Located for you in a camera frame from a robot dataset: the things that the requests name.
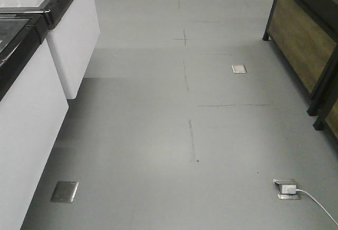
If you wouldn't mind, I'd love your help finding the far steel floor socket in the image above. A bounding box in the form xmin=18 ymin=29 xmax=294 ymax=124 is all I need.
xmin=231 ymin=64 xmax=247 ymax=73

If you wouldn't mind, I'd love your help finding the far white chest freezer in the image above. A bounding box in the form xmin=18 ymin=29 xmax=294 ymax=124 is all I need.
xmin=1 ymin=0 xmax=100 ymax=100

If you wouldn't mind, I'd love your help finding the white chest freezer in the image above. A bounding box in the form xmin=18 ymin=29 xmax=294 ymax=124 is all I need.
xmin=1 ymin=0 xmax=100 ymax=100
xmin=1 ymin=14 xmax=69 ymax=229

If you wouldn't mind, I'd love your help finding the open steel floor socket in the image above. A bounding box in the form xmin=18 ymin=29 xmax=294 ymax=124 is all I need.
xmin=273 ymin=179 xmax=301 ymax=200

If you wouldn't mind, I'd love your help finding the near white chest freezer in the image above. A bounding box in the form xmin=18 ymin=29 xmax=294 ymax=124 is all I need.
xmin=1 ymin=14 xmax=69 ymax=229

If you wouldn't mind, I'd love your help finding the closed steel floor socket left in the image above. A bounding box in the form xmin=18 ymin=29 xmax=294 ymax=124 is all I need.
xmin=51 ymin=181 xmax=79 ymax=203

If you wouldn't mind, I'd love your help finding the white power adapter plug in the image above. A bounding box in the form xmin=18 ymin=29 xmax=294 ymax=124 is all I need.
xmin=279 ymin=184 xmax=297 ymax=195

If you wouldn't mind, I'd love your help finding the wooden display stand black frame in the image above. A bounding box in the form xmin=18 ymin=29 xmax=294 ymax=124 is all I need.
xmin=262 ymin=0 xmax=337 ymax=116

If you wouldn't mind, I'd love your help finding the white power cable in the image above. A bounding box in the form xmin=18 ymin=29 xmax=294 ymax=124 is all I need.
xmin=295 ymin=188 xmax=338 ymax=227

